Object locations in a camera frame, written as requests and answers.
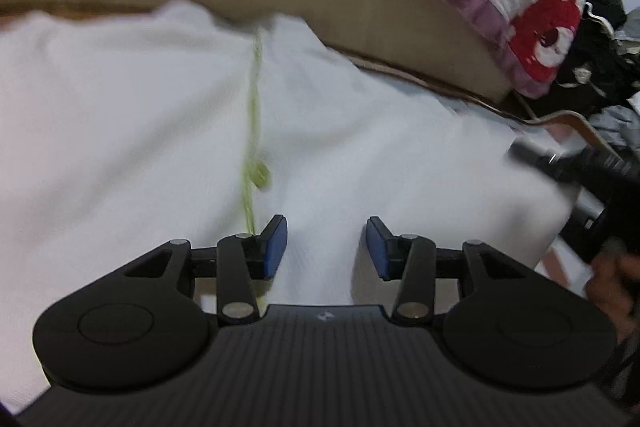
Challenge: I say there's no striped pastel floor rug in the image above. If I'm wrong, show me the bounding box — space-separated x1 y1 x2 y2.
349 56 626 303

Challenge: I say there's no white waffle garment green trim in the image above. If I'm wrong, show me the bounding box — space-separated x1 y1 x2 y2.
1 1 575 412

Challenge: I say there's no person's right hand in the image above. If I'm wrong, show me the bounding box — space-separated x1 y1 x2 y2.
585 254 639 343

